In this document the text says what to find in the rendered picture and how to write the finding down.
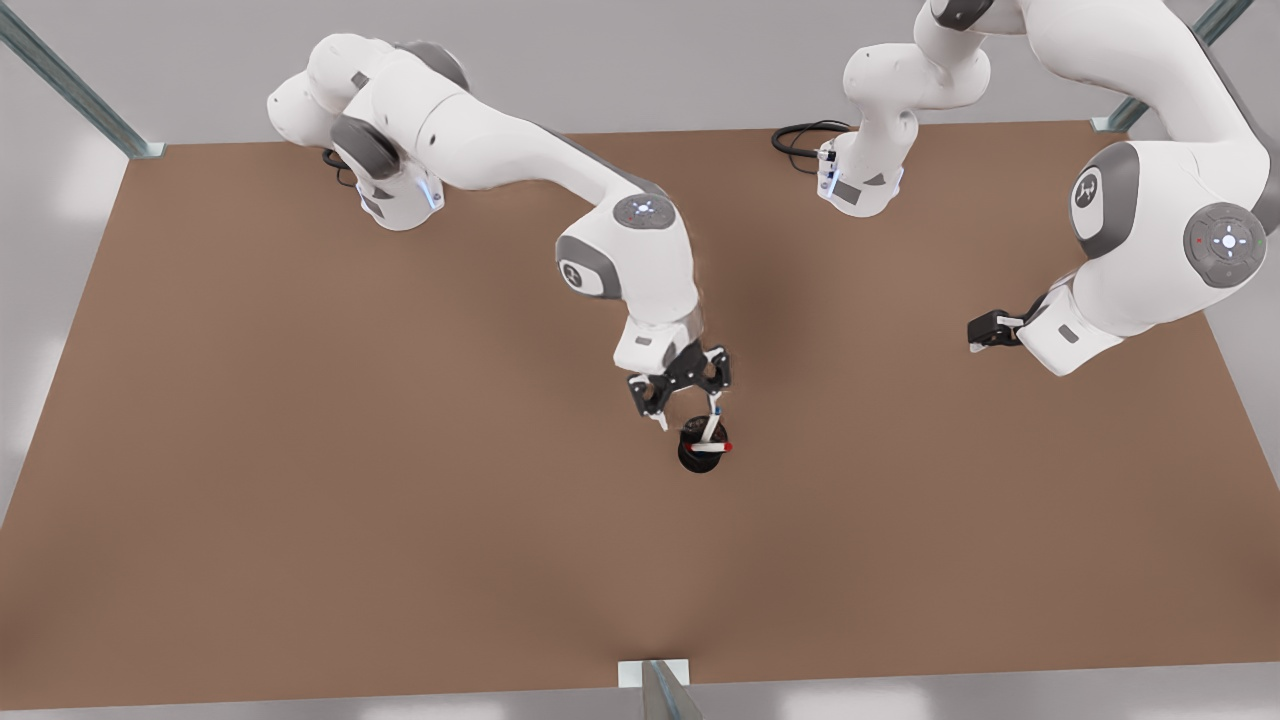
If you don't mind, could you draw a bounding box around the black round pen holder cup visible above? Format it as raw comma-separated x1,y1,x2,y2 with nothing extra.
677,420,732,476

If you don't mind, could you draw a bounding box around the silver frame post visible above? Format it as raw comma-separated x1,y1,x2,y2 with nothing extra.
617,658,703,720
0,4,167,160
1091,0,1257,134

